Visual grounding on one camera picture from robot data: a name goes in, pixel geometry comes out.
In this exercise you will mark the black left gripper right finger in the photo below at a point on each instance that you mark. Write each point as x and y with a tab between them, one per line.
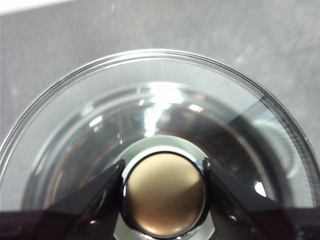
250	220

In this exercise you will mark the glass lid with green knob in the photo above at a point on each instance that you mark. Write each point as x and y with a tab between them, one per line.
165	195

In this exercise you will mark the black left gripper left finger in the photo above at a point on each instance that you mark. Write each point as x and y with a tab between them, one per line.
75	220

